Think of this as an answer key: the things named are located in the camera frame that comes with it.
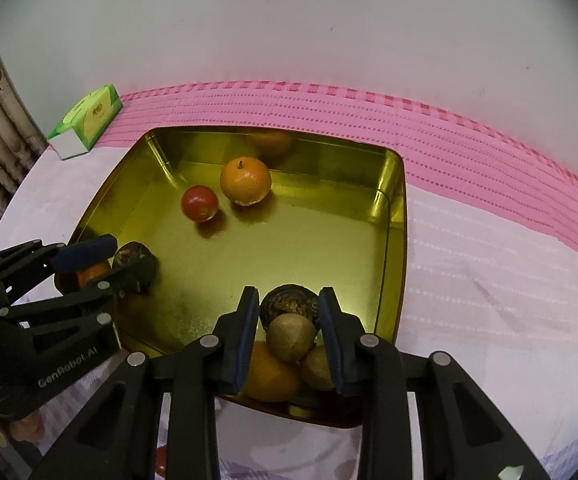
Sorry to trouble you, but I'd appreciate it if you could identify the large dark dried fruit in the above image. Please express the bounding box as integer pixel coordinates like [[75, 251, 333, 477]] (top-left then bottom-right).
[[112, 241, 159, 291]]

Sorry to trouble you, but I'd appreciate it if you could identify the red and gold tin box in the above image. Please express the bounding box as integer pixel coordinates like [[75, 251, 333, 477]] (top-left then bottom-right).
[[54, 127, 410, 428]]

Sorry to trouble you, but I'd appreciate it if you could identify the orange with rough brown patch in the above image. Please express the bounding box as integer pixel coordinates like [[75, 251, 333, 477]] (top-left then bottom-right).
[[76, 260, 112, 288]]

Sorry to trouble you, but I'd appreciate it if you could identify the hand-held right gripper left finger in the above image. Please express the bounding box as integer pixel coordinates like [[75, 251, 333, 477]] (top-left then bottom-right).
[[29, 285, 261, 480]]

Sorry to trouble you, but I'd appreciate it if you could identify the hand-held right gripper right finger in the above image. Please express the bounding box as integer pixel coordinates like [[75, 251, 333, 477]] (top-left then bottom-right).
[[318, 286, 552, 480]]

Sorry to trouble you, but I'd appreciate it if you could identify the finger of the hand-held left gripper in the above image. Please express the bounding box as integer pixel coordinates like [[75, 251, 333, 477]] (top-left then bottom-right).
[[6, 257, 159, 346], [0, 234, 118, 306]]

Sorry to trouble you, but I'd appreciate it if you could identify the orange with green stem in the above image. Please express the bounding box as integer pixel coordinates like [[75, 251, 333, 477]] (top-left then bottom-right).
[[220, 157, 273, 207]]

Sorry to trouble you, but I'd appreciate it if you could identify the small dark dried fruit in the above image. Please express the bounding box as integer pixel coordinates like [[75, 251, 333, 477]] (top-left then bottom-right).
[[260, 284, 320, 328]]

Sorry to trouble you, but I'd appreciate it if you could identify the pink purple checkered tablecloth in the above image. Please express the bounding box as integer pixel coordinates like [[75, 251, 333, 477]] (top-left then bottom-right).
[[0, 80, 578, 480]]

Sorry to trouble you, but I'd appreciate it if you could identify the person's left hand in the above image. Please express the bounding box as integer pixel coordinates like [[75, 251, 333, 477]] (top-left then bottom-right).
[[0, 405, 46, 448]]

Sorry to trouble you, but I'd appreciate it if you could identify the brown longan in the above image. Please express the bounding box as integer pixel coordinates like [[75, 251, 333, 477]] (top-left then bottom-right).
[[267, 313, 318, 362], [299, 345, 337, 392]]

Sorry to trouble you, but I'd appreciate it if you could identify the green tissue box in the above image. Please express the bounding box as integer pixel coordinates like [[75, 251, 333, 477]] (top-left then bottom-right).
[[47, 84, 123, 161]]

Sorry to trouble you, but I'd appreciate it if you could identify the yellow kumquat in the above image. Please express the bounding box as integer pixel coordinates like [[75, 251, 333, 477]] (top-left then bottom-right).
[[243, 341, 304, 403]]

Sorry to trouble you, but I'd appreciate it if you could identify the large red tomato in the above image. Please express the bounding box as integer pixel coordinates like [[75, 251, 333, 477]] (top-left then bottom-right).
[[181, 185, 219, 222]]

